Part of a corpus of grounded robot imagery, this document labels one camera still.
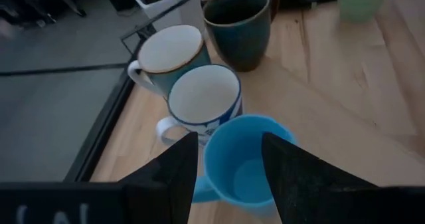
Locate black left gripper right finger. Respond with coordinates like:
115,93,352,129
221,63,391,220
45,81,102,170
261,132,425,224

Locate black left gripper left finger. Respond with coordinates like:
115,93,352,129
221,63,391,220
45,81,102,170
118,132,199,224

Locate bright blue mug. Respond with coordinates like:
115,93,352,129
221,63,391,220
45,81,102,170
191,114,298,220

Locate white mug blue pattern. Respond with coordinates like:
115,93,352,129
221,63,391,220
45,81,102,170
155,63,244,148

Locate grey-green mug white inside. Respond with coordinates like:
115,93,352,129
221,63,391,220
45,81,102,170
127,24,213,99

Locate dark teal glazed mug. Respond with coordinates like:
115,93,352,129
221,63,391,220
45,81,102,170
202,0,280,73

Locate green mug white handle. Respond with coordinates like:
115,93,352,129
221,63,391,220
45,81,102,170
337,0,406,24

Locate white hexagonal plant pot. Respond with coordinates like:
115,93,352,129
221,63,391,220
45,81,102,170
134,0,207,33

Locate black equipment on floor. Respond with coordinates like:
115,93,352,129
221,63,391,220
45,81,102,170
0,0,88,29

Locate black table frame rails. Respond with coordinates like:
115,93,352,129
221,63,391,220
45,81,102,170
62,62,137,184

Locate wooden shelf black metal frame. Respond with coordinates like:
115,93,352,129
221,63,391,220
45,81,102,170
89,0,425,224

